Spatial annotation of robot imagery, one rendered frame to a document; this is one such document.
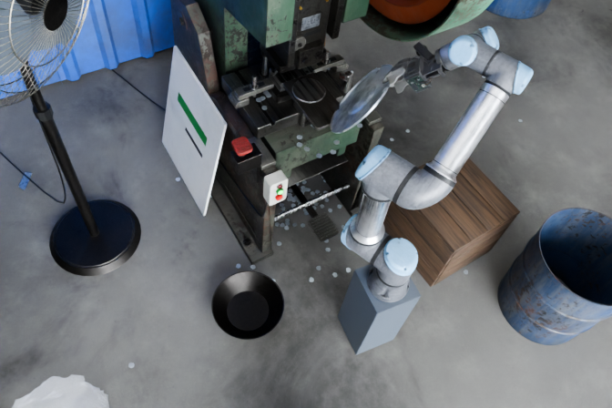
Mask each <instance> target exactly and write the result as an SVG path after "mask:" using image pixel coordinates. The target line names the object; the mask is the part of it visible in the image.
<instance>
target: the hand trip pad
mask: <svg viewBox="0 0 612 408"><path fill-rule="evenodd" d="M231 146H232V147H233V149H234V150H235V152H236V153H237V155H239V156H244V155H246V154H249V153H250V152H251V151H252V149H253V147H252V145H251V143H250V142H249V141H248V139H247V138H246V137H240V138H235V139H233V140H232V141H231Z"/></svg>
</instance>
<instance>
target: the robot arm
mask: <svg viewBox="0 0 612 408"><path fill-rule="evenodd" d="M413 47H414V49H415V50H416V54H417V56H414V57H408V58H405V59H402V60H400V61H399V62H398V63H397V64H396V65H394V66H393V67H392V69H391V70H390V71H389V72H388V73H387V75H386V76H385V77H384V79H383V81H382V83H386V82H388V81H389V84H390V87H395V89H396V92H397V93H398V94H399V93H402V92H403V90H404V88H405V87H406V86H407V85H410V87H411V88H412V89H413V90H414V92H416V94H417V93H419V92H421V91H424V90H425V89H427V88H430V87H432V78H434V77H438V76H440V75H441V76H442V77H446V72H448V71H450V70H454V69H456V68H458V67H460V66H467V67H469V68H471V69H472V70H473V71H475V72H477V73H479V74H480V75H482V76H484V77H486V80H485V82H484V83H483V85H482V86H481V88H480V89H479V91H478V92H477V94H476V95H475V97H474V99H473V100H472V102H471V103H470V105H469V107H468V108H467V109H466V110H465V112H464V114H463V115H462V117H461V118H460V120H459V121H458V123H457V124H456V126H455V127H454V129H453V131H452V132H451V134H450V135H449V137H448V138H447V140H446V141H445V142H444V144H443V145H442V147H441V148H440V150H439V151H438V153H437V154H436V156H435V157H434V159H433V161H432V162H429V163H426V164H425V166H424V167H423V169H419V168H417V167H416V166H415V165H413V164H412V163H410V162H409V161H407V160H405V159H404V158H402V157H400V156H399V155H397V154H395V153H394V152H392V151H391V150H390V149H389V148H386V147H384V146H382V145H378V146H376V147H374V148H373V149H372V150H371V151H370V152H369V153H368V155H367V156H366V157H365V158H364V160H363V161H362V163H361V164H360V166H359V167H358V168H357V170H356V172H355V177H356V178H358V180H361V181H362V182H361V186H362V192H363V195H362V202H361V206H360V209H359V212H358V214H355V215H353V216H352V217H351V218H350V219H349V220H348V221H347V223H346V224H345V226H344V228H343V231H342V235H341V241H342V243H343V244H344V245H345V246H346V247H347V248H348V249H350V250H352V251H354V252H355V253H357V254H358V255H359V256H361V257H362V258H364V259H365V260H367V261H368V262H370V263H371V264H372V265H373V266H372V268H371V269H370V271H369V274H368V276H367V285H368V288H369V290H370V292H371V293H372V295H373V296H374V297H376V298H377V299H379V300H381V301H385V302H396V301H399V300H401V299H402V298H403V297H404V296H405V295H406V293H407V291H408V290H409V287H410V279H409V278H410V276H411V275H412V273H413V272H414V270H415V268H416V264H417V261H418V254H417V250H416V248H415V247H414V245H413V244H412V243H411V242H410V241H409V240H406V239H403V238H399V239H398V238H393V237H391V236H390V235H388V234H387V233H386V232H385V227H384V225H383V222H384V219H385V216H386V214H387V211H388V208H389V206H390V203H391V201H393V202H394V203H396V204H397V205H398V206H400V207H402V208H405V209H424V208H427V207H430V206H432V205H433V204H435V203H437V202H438V201H440V200H441V199H443V198H444V197H445V196H447V195H448V194H449V192H450V191H451V190H452V189H453V187H454V185H455V184H456V176H457V174H458V173H459V171H460V170H461V168H462V167H463V165H464V163H465V162H466V160H467V159H468V158H469V157H470V155H471V154H472V152H473V151H474V149H475V147H476V146H477V144H478V143H479V141H480V140H481V138H482V137H483V135H484V134H485V132H486V131H487V129H488V128H489V127H490V126H491V124H492V123H493V121H494V120H495V118H496V116H497V115H498V113H499V112H500V110H501V109H502V107H503V106H504V104H505V102H506V101H507V99H508V98H509V97H510V96H511V94H512V93H513V94H517V95H519V94H521V93H522V92H523V90H524V89H525V87H526V85H527V84H528V82H529V81H530V79H531V77H532V75H533V73H534V72H533V69H532V68H530V67H529V66H526V65H525V64H523V63H521V61H518V60H516V59H514V58H512V57H510V56H508V55H506V54H505V53H503V52H501V51H499V50H498V48H499V41H498V38H497V35H496V33H495V31H494V29H493V28H492V27H491V26H486V27H483V28H479V29H478V30H476V31H474V32H473V33H471V34H468V35H465V36H458V37H457V38H456V39H455V40H454V41H453V42H451V43H449V44H447V45H445V46H442V47H441V48H439V49H437V50H435V53H434V54H435V56H434V55H433V54H432V53H431V52H430V51H429V50H428V48H427V47H426V46H425V45H423V44H422V43H421V42H418V43H417V44H415V45H414V46H413ZM405 68H406V70H405ZM405 72H406V73H405Z"/></svg>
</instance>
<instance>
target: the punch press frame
mask: <svg viewBox="0 0 612 408"><path fill-rule="evenodd" d="M196 1H197V2H198V4H199V8H200V10H201V12H202V14H203V16H204V18H205V21H206V23H207V26H208V28H209V32H210V37H211V43H212V47H213V53H214V58H215V63H216V68H217V73H218V79H219V88H220V91H221V92H223V93H224V94H225V95H227V94H226V92H225V91H224V89H223V88H222V76H225V75H227V74H230V73H233V72H235V74H237V73H239V70H241V69H244V68H247V67H250V66H255V65H257V64H260V63H262V55H261V50H260V44H262V45H263V46H264V47H265V48H268V47H271V46H276V45H278V44H281V43H284V42H287V41H290V40H291V37H292V27H293V17H294V7H295V0H196ZM369 1H370V0H345V1H344V8H343V11H342V20H341V22H342V23H346V22H349V21H352V20H354V19H357V18H360V17H363V16H366V13H367V9H368V4H369ZM359 130H360V128H359V127H357V125H355V126H354V127H352V128H351V129H349V130H347V131H345V132H342V133H340V134H336V133H333V132H332V131H331V127H326V128H323V129H321V130H316V129H315V128H313V127H312V126H311V125H308V126H306V127H301V126H300V125H299V123H297V124H295V125H292V126H289V127H286V128H284V129H281V130H279V131H276V132H273V133H271V134H269V135H267V136H264V137H262V138H260V139H261V140H262V142H263V143H264V145H265V146H266V148H267V149H268V151H269V152H270V153H271V154H272V156H273V157H274V159H275V160H276V165H275V167H276V168H277V170H282V172H283V173H284V174H285V176H286V177H287V178H289V177H290V176H291V170H292V169H293V168H296V167H298V166H300V165H302V164H304V163H307V162H309V161H311V160H314V159H316V158H317V157H316V154H318V153H321V154H322V155H323V156H324V155H326V154H328V153H331V152H330V151H331V150H332V149H333V150H336V154H335V155H336V156H337V157H338V156H340V155H342V154H344V152H345V149H346V146H348V145H350V144H351V143H354V142H356V141H357V137H358V134H359ZM298 135H301V136H302V139H297V136H298ZM334 140H339V141H340V144H338V145H336V144H334ZM298 142H300V143H302V147H297V143H298ZM305 147H308V148H310V150H309V151H305V150H304V148H305ZM349 187H350V185H349V183H345V184H343V185H341V186H339V187H337V188H335V189H332V190H329V191H327V192H325V193H323V194H321V195H319V196H317V197H315V198H313V199H309V200H307V201H305V202H303V203H301V204H299V205H297V206H295V207H293V208H290V209H287V210H285V211H283V212H281V213H279V214H277V215H275V216H274V221H276V220H278V219H282V218H284V217H286V216H288V215H290V214H291V213H294V212H296V211H298V210H300V209H304V208H306V207H308V206H310V205H311V204H314V203H316V202H318V201H320V200H322V199H326V198H328V197H329V196H331V195H333V194H336V193H338V192H340V191H342V190H344V189H347V188H349Z"/></svg>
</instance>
